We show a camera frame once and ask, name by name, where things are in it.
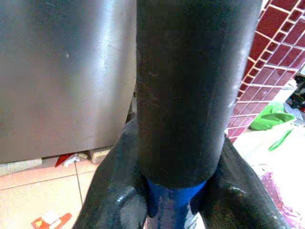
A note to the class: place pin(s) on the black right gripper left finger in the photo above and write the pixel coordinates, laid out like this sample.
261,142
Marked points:
112,190

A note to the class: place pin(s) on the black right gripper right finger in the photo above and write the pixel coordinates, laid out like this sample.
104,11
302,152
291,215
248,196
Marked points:
238,190

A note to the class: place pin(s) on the grey concrete block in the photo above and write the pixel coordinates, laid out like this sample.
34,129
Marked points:
98,155

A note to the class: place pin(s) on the purple patterned mat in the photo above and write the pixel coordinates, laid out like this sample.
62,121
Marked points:
283,202

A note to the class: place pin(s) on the red and white litter scrap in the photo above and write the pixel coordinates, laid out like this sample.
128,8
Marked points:
68,159

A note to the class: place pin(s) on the orange and white paper scrap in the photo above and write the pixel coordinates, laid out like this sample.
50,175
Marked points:
51,220

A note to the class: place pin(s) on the green plastic dustpan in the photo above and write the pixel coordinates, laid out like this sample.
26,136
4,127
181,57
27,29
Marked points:
271,118

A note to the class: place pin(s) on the dark clutter pile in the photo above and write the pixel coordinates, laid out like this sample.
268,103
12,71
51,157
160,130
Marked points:
297,91

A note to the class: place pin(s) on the stainless steel appliance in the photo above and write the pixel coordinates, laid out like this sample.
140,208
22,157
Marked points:
64,76

